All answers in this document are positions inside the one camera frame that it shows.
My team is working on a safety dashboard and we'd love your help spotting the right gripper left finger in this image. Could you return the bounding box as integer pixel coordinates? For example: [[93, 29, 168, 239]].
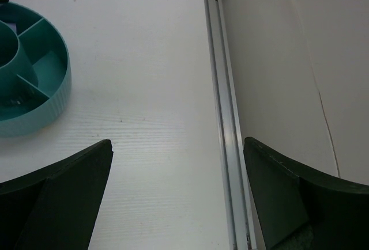
[[1, 139, 113, 249]]

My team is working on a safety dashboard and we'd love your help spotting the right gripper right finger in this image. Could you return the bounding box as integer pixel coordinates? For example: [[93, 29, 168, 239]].
[[243, 137, 368, 249]]

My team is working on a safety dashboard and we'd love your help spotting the teal round divided container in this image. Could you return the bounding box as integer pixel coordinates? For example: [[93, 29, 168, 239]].
[[1, 2, 71, 138]]

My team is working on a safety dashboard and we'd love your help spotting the aluminium rail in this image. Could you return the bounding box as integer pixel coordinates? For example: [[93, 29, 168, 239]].
[[204, 0, 257, 249]]

